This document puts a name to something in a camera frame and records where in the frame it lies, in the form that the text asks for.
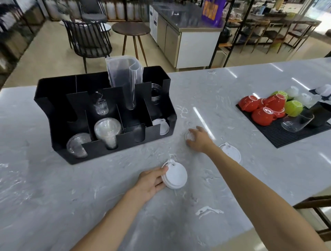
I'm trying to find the white carton dark label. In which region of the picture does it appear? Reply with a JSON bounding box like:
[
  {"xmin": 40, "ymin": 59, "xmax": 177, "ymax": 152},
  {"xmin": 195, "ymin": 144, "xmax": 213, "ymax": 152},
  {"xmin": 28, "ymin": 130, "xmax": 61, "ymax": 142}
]
[
  {"xmin": 149, "ymin": 5, "xmax": 155, "ymax": 37},
  {"xmin": 152, "ymin": 11, "xmax": 159, "ymax": 42}
]

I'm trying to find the black cup organizer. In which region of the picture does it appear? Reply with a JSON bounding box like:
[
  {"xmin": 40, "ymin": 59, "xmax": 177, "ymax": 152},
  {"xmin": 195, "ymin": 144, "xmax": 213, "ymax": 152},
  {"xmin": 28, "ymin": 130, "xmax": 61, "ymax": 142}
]
[{"xmin": 33, "ymin": 65, "xmax": 178, "ymax": 165}]

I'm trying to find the person's left forearm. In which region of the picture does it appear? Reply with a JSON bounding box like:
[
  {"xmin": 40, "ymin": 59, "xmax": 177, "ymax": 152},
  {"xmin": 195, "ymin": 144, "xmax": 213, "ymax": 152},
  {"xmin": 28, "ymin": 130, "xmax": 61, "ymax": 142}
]
[{"xmin": 71, "ymin": 189, "xmax": 145, "ymax": 251}]

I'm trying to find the stack of black lids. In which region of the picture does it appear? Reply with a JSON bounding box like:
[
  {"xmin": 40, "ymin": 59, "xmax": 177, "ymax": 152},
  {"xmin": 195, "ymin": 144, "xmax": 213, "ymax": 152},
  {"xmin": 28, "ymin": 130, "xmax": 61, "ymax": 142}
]
[{"xmin": 151, "ymin": 82, "xmax": 163, "ymax": 104}]

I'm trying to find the small knotted clear bag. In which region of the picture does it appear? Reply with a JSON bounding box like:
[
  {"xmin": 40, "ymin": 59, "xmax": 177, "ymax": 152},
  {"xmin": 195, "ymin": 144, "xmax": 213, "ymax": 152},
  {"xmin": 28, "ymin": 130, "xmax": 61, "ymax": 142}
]
[{"xmin": 93, "ymin": 92, "xmax": 109, "ymax": 116}]

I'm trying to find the black rubber mat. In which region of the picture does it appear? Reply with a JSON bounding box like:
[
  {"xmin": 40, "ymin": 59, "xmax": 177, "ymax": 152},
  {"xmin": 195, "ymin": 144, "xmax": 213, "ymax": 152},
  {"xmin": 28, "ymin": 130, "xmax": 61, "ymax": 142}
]
[{"xmin": 235, "ymin": 102, "xmax": 331, "ymax": 149}]

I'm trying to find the black slatted chair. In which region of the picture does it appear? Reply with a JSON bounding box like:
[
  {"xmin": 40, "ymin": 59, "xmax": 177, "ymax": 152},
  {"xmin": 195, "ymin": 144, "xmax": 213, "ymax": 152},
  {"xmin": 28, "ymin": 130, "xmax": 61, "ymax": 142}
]
[{"xmin": 62, "ymin": 19, "xmax": 113, "ymax": 74}]

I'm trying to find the roll of clear plastic sleeves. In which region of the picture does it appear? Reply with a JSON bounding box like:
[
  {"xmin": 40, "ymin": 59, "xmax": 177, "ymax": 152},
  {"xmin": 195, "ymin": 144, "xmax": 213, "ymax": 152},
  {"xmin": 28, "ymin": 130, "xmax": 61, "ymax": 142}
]
[{"xmin": 104, "ymin": 56, "xmax": 144, "ymax": 110}]

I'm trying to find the wooden dining chair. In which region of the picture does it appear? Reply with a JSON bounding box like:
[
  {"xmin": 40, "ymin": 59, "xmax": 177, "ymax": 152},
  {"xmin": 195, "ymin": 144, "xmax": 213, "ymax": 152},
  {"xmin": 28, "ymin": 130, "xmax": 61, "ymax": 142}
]
[
  {"xmin": 285, "ymin": 20, "xmax": 322, "ymax": 52},
  {"xmin": 240, "ymin": 19, "xmax": 271, "ymax": 54}
]

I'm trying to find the stainless steel counter cabinet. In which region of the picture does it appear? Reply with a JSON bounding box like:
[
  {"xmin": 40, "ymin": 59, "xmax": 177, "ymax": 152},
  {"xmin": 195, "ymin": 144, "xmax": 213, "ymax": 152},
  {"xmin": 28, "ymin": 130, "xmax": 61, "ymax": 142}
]
[{"xmin": 149, "ymin": 1, "xmax": 225, "ymax": 72}]

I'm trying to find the grey cushioned chair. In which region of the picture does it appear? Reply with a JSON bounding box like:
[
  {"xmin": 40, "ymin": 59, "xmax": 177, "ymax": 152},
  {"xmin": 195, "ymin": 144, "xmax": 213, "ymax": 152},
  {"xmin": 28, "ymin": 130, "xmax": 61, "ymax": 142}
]
[{"xmin": 77, "ymin": 0, "xmax": 108, "ymax": 24}]

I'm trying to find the person's left hand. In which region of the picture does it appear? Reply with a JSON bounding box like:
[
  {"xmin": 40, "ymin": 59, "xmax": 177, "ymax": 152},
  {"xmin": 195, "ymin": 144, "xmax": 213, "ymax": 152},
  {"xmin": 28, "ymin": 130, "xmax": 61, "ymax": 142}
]
[{"xmin": 129, "ymin": 165, "xmax": 169, "ymax": 205}]

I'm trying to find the dark wooden stool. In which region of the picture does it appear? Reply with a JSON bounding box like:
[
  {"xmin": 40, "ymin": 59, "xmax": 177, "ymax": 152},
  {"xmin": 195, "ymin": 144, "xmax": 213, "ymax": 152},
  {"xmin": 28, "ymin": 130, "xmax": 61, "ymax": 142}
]
[{"xmin": 293, "ymin": 195, "xmax": 331, "ymax": 242}]

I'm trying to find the black metal shelf rack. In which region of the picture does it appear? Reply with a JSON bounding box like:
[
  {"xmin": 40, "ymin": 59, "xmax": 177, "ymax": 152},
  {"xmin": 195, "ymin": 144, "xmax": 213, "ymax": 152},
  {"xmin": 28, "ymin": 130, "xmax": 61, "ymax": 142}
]
[{"xmin": 208, "ymin": 0, "xmax": 259, "ymax": 69}]

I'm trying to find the person's right hand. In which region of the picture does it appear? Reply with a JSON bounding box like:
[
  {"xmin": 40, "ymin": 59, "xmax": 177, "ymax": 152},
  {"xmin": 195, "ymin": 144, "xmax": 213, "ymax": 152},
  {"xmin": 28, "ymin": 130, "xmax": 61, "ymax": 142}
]
[{"xmin": 186, "ymin": 126, "xmax": 217, "ymax": 153}]

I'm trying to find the black container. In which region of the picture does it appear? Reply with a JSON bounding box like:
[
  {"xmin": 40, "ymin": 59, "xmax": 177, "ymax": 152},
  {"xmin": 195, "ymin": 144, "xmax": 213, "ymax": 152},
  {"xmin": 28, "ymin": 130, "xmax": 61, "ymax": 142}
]
[{"xmin": 301, "ymin": 101, "xmax": 331, "ymax": 128}]

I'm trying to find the round wooden side table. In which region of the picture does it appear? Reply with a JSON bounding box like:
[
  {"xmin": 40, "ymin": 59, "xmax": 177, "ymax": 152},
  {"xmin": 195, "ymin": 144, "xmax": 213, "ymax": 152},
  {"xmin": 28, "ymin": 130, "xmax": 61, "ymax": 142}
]
[{"xmin": 112, "ymin": 21, "xmax": 151, "ymax": 67}]

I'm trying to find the stack of white lids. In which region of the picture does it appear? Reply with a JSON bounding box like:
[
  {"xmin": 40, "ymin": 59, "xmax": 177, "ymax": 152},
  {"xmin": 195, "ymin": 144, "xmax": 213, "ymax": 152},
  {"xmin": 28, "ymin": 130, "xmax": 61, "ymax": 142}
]
[{"xmin": 152, "ymin": 118, "xmax": 170, "ymax": 136}]

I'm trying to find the person's right forearm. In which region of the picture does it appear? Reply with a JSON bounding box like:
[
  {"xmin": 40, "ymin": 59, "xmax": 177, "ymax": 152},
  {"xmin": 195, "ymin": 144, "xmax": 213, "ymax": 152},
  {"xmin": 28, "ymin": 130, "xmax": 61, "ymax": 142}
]
[{"xmin": 205, "ymin": 143, "xmax": 329, "ymax": 251}]

